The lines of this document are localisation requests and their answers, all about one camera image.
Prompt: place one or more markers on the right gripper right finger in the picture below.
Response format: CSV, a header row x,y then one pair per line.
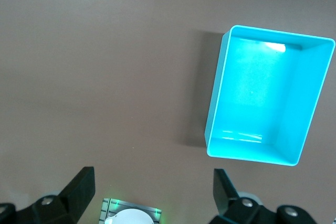
x,y
236,211

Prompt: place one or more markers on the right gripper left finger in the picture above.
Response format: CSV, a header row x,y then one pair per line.
x,y
60,208

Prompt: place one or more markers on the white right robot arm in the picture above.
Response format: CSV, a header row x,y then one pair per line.
x,y
131,217

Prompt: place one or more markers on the teal plastic bin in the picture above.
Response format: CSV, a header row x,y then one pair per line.
x,y
262,90

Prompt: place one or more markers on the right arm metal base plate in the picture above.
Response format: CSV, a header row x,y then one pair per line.
x,y
110,205

